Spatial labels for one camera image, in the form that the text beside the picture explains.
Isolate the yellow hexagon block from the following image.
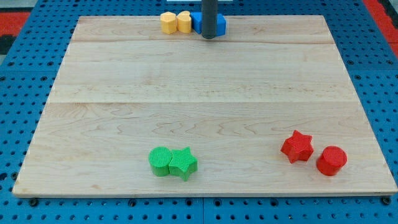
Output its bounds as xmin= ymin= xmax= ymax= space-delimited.
xmin=160 ymin=12 xmax=177 ymax=34

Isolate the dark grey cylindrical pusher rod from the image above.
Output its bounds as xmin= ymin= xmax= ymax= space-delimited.
xmin=201 ymin=0 xmax=218 ymax=39

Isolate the blue block right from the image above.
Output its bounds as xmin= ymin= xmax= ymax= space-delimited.
xmin=216 ymin=14 xmax=226 ymax=37

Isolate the green star block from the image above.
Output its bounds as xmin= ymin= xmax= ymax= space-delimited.
xmin=169 ymin=147 xmax=198 ymax=182

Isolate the green cylinder block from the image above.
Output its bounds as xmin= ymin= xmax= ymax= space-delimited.
xmin=148 ymin=146 xmax=172 ymax=177

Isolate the yellow heart block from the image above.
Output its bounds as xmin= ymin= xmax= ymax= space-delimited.
xmin=177 ymin=11 xmax=192 ymax=34

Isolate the light wooden board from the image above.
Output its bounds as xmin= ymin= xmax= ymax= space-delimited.
xmin=12 ymin=16 xmax=397 ymax=198

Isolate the red cylinder block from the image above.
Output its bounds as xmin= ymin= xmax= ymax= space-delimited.
xmin=316 ymin=146 xmax=348 ymax=176

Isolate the blue block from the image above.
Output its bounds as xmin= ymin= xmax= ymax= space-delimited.
xmin=216 ymin=14 xmax=226 ymax=37
xmin=190 ymin=12 xmax=202 ymax=34

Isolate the red star block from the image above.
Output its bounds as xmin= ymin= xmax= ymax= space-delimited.
xmin=280 ymin=130 xmax=314 ymax=164

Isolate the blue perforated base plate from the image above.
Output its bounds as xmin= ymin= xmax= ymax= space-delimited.
xmin=1 ymin=0 xmax=397 ymax=223

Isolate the blue block left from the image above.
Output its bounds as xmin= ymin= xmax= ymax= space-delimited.
xmin=190 ymin=12 xmax=202 ymax=34

